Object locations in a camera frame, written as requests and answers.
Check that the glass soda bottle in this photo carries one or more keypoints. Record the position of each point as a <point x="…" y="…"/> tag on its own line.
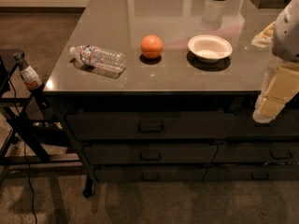
<point x="34" y="84"/>

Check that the black side stand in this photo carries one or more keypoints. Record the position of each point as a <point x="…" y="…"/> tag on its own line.
<point x="35" y="127"/>

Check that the clear plastic water bottle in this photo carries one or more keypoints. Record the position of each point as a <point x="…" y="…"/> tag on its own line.
<point x="106" y="59"/>

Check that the orange fruit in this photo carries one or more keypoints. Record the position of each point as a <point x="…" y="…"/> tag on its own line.
<point x="151" y="46"/>

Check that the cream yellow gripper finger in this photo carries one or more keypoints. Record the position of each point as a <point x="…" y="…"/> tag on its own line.
<point x="280" y="85"/>

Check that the white paper bowl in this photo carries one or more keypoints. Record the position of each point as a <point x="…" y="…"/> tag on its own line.
<point x="209" y="48"/>

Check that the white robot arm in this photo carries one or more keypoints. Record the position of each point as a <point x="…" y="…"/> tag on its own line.
<point x="285" y="37"/>

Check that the dark counter cabinet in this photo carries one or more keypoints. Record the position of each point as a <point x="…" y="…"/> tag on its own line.
<point x="176" y="81"/>

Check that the snack bag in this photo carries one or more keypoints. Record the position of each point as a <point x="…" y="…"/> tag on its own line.
<point x="264" y="38"/>

